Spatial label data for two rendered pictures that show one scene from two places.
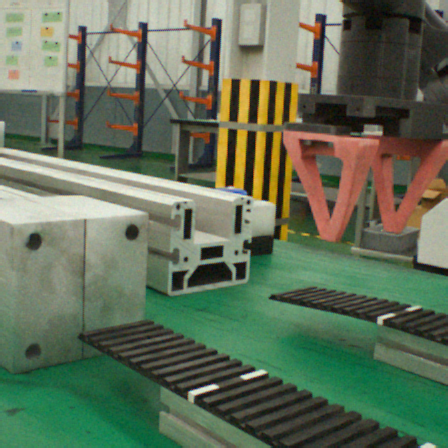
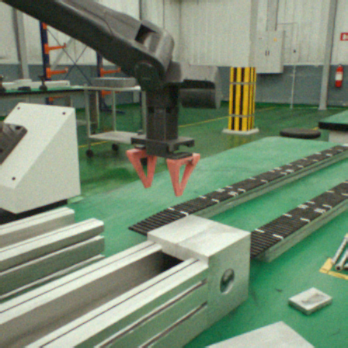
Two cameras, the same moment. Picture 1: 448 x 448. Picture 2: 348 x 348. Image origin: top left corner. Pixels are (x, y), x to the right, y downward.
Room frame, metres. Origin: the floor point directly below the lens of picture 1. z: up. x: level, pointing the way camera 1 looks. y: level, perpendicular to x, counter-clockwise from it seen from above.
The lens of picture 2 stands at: (0.53, 0.59, 1.08)
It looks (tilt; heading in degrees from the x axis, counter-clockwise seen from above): 15 degrees down; 265
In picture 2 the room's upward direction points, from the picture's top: straight up
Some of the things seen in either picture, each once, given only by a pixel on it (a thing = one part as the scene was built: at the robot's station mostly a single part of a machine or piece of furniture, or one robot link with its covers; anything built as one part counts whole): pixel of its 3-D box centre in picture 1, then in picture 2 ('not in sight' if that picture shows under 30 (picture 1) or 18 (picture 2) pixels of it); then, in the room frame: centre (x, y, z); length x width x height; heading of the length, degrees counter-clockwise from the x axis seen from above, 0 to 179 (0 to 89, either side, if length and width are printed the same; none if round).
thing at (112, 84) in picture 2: not in sight; (130, 117); (0.64, -4.29, 0.50); 1.03 x 0.55 x 1.01; 144
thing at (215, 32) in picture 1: (123, 89); not in sight; (10.99, 1.73, 1.10); 3.30 x 0.90 x 2.20; 49
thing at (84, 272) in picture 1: (65, 272); (191, 262); (0.46, 0.11, 0.83); 0.12 x 0.09 x 0.10; 133
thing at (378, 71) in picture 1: (378, 72); (161, 127); (0.49, -0.10, 0.98); 0.10 x 0.07 x 0.07; 133
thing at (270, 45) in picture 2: not in sight; (274, 66); (-3.31, -10.83, 1.14); 1.30 x 0.28 x 2.28; 139
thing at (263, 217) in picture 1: (222, 225); not in sight; (0.79, 0.00, 0.81); 0.10 x 0.08 x 0.06; 133
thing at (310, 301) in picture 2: not in sight; (310, 301); (0.31, 0.14, 0.78); 0.05 x 0.03 x 0.01; 29
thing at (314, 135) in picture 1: (347, 173); (172, 168); (0.47, -0.08, 0.91); 0.07 x 0.07 x 0.09; 43
